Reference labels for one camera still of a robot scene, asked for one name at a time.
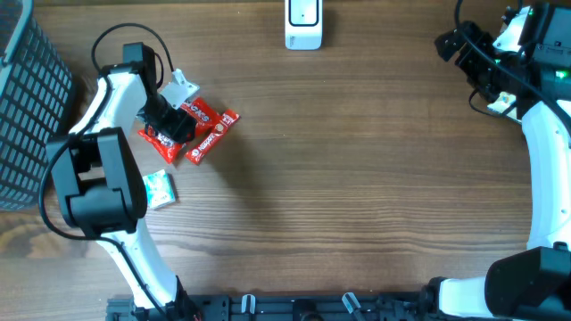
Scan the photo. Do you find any red candy bag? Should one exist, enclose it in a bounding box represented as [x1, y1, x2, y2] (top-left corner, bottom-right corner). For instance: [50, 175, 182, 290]
[137, 97, 221, 164]

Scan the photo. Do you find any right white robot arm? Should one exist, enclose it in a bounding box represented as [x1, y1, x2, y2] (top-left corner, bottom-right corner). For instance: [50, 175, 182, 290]
[431, 2, 570, 320]

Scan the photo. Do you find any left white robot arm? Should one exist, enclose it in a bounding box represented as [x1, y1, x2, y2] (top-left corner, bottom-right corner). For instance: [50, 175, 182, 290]
[46, 42, 201, 320]

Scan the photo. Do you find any white barcode scanner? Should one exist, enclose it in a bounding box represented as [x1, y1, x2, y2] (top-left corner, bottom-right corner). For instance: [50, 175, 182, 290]
[285, 0, 323, 51]

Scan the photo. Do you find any yellow snack bag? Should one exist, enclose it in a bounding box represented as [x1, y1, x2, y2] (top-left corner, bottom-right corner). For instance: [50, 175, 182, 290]
[487, 92, 521, 124]

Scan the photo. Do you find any red coffee stick sachet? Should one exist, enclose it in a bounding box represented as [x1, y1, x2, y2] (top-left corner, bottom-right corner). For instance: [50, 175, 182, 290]
[185, 110, 240, 165]

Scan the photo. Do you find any teal tissue pack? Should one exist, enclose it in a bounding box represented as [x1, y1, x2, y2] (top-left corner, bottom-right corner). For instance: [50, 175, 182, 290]
[143, 169, 176, 210]

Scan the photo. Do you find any black wire mesh basket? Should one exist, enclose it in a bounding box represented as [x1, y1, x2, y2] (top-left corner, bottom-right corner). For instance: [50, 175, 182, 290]
[1, 0, 76, 211]

